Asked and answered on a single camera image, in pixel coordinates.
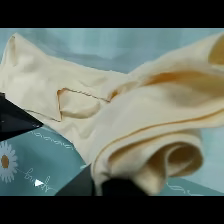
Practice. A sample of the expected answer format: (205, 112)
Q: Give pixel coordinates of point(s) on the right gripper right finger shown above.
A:
(121, 188)

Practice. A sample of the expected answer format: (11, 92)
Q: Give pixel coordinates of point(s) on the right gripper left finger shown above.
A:
(82, 183)

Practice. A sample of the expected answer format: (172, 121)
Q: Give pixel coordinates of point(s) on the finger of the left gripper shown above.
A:
(16, 121)

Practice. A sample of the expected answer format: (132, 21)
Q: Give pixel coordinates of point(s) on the yellow T-shirt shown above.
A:
(143, 110)

